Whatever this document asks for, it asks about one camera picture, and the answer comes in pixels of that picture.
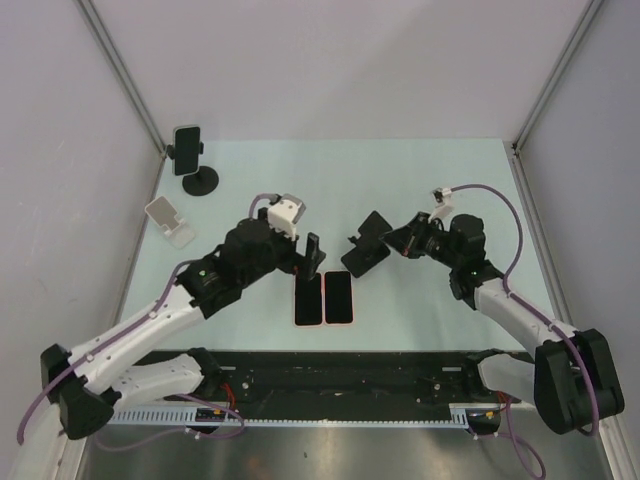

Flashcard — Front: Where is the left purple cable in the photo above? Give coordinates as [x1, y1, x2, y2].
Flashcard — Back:
[17, 193, 247, 454]

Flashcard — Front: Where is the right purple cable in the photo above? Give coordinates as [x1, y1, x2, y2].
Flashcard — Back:
[447, 183, 601, 480]

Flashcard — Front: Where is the grey case phone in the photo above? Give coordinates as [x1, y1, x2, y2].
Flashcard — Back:
[173, 125, 201, 176]

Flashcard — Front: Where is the white cable duct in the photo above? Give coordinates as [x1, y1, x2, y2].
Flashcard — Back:
[108, 404, 500, 429]

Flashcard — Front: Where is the white phone stand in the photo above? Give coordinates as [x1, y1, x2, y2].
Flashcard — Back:
[144, 196, 196, 249]

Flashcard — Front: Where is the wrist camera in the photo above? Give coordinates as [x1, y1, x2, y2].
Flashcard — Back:
[267, 194, 306, 240]
[428, 187, 454, 223]

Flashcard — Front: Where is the black square-base phone stand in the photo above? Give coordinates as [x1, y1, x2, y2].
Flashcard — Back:
[341, 210, 392, 278]

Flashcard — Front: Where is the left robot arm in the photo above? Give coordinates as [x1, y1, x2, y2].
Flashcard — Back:
[40, 218, 325, 440]

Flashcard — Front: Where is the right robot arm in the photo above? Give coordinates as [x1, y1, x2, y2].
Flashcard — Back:
[380, 212, 625, 434]

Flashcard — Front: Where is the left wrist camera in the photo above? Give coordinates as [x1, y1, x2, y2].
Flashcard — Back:
[267, 194, 306, 240]

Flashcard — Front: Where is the black round-base phone stand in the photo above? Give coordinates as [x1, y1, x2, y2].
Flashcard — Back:
[165, 141, 220, 197]

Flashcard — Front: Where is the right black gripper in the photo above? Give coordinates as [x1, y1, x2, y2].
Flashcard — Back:
[381, 211, 462, 269]

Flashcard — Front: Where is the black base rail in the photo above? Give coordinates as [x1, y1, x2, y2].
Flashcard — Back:
[144, 349, 534, 421]

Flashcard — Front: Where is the pink case phone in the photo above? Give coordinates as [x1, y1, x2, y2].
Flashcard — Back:
[324, 271, 354, 325]
[294, 273, 323, 327]

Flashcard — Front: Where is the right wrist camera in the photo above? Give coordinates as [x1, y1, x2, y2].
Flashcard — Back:
[428, 187, 454, 223]

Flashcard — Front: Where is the purple cable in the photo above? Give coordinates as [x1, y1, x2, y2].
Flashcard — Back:
[447, 183, 601, 480]
[17, 193, 247, 454]

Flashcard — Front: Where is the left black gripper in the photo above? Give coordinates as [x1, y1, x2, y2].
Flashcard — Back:
[240, 221, 325, 288]

